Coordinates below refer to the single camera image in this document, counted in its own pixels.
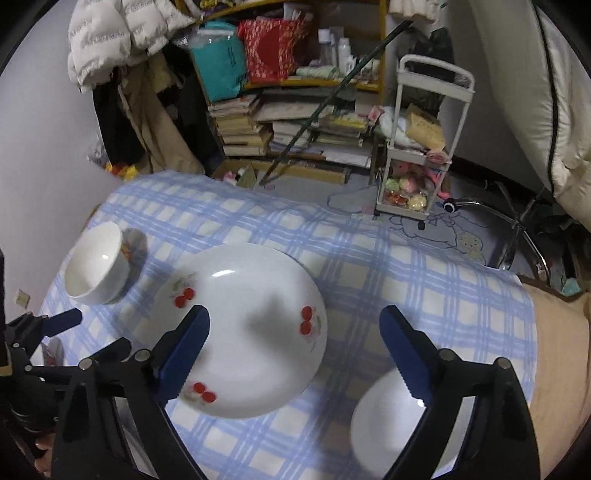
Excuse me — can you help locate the red rimmed bowl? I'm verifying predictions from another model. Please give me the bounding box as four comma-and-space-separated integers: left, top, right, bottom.
348, 366, 477, 480

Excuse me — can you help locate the red gift bag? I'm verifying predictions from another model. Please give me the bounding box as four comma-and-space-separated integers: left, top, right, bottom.
238, 18, 308, 84

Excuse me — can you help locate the white puffer jacket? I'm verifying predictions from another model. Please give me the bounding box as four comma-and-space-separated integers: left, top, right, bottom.
67, 0, 194, 91

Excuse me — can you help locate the stack of books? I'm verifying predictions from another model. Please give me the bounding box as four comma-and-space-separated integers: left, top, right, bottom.
208, 94, 273, 157

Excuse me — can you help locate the chrome chair base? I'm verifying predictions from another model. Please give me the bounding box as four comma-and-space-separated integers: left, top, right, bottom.
443, 181, 551, 286

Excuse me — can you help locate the white rolling cart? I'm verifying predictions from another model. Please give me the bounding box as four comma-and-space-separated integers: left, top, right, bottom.
375, 54, 475, 231

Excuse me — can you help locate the teal bag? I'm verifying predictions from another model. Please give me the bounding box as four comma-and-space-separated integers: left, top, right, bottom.
188, 21, 247, 103

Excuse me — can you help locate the green pole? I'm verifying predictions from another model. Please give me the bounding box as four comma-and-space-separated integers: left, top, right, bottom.
258, 19, 415, 186

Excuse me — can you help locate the blue plaid tablecloth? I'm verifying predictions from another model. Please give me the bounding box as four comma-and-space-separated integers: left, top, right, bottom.
60, 172, 538, 479

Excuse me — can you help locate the snack bag on floor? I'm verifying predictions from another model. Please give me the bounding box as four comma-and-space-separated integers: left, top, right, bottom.
87, 137, 140, 182

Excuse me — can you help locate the wall socket upper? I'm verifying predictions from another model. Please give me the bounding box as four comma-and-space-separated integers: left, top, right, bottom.
14, 289, 30, 309

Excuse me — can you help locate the left hand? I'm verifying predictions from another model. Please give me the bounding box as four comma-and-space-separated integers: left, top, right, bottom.
34, 434, 55, 479

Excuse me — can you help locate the large cherry plate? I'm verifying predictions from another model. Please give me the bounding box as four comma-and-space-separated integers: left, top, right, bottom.
151, 243, 328, 419

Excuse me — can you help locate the white quilted bedding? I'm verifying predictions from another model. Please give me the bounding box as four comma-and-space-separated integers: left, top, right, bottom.
470, 1, 590, 227

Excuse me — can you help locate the large plain white bowl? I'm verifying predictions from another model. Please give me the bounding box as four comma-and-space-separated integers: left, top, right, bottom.
64, 222, 130, 306

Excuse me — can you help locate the beige blanket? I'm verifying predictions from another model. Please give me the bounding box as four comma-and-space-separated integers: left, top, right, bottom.
520, 276, 590, 479

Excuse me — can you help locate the yellow bookshelf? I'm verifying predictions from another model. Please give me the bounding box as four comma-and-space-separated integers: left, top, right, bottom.
174, 1, 386, 163

